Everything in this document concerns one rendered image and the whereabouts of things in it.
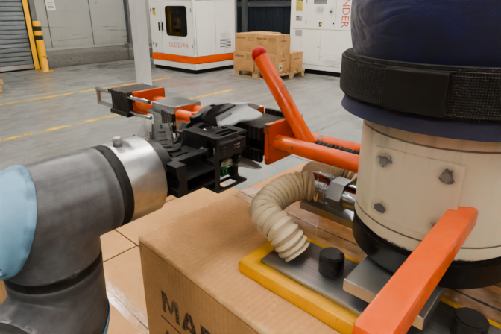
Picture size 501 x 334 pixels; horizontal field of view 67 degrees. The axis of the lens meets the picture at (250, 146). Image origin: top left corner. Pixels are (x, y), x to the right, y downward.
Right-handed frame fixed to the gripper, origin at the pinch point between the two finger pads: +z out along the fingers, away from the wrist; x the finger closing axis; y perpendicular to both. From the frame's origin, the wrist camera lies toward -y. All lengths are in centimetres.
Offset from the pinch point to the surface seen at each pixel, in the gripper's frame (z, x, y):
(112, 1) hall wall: 530, 39, -988
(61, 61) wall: 361, -106, -971
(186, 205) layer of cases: 52, -66, -86
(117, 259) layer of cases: 10, -66, -74
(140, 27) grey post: 182, 1, -314
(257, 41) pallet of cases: 564, -45, -489
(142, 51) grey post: 182, -23, -314
